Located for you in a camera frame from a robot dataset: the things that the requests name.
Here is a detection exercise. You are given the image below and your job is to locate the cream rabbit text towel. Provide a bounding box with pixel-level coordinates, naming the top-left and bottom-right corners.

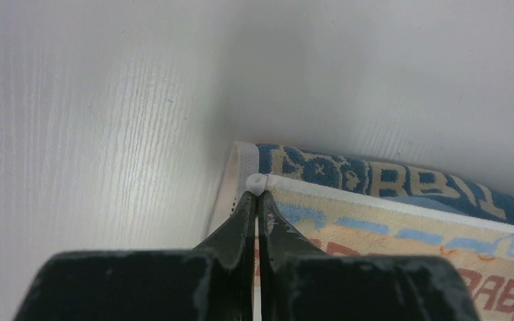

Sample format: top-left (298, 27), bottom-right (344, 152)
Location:
top-left (207, 142), bottom-right (514, 320)

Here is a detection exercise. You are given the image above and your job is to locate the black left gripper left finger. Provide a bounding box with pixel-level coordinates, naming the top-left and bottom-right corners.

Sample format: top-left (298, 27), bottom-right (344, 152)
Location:
top-left (15, 192), bottom-right (257, 320)

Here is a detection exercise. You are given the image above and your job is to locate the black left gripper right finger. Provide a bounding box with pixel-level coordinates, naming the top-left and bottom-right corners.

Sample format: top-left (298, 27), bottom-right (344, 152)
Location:
top-left (258, 192), bottom-right (479, 320)

